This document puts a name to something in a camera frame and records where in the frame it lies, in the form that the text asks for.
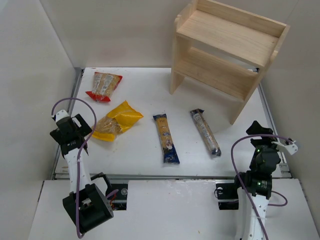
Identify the yellow fusilli pasta bag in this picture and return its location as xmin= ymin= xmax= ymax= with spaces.
xmin=92 ymin=100 xmax=144 ymax=142

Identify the red pasta bag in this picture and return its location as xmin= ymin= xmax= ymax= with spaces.
xmin=85 ymin=72 xmax=123 ymax=103

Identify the dark spaghetti pack with label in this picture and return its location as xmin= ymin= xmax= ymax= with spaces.
xmin=190 ymin=108 xmax=222 ymax=157

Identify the blue spaghetti pack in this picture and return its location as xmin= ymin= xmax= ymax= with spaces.
xmin=153 ymin=114 xmax=180 ymax=165

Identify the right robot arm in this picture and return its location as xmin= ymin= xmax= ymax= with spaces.
xmin=234 ymin=120 xmax=281 ymax=240

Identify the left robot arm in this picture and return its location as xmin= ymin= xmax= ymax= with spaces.
xmin=50 ymin=110 xmax=114 ymax=237

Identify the wooden two-tier shelf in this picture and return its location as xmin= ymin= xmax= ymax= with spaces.
xmin=170 ymin=0 xmax=290 ymax=124

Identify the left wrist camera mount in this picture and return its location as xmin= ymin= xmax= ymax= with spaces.
xmin=51 ymin=109 xmax=70 ymax=123

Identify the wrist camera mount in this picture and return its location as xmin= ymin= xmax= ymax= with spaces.
xmin=271 ymin=138 xmax=299 ymax=156
xmin=51 ymin=109 xmax=70 ymax=123

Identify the right aluminium rail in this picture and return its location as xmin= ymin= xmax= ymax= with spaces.
xmin=257 ymin=82 xmax=292 ymax=179

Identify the aluminium rail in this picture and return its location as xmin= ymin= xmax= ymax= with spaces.
xmin=49 ymin=67 xmax=85 ymax=180
xmin=257 ymin=82 xmax=292 ymax=179
xmin=51 ymin=171 xmax=293 ymax=180

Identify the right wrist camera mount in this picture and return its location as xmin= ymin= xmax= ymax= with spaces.
xmin=271 ymin=138 xmax=299 ymax=156

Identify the front aluminium rail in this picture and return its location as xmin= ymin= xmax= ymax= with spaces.
xmin=51 ymin=171 xmax=293 ymax=180

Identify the left aluminium rail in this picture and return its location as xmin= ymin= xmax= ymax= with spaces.
xmin=49 ymin=67 xmax=85 ymax=180

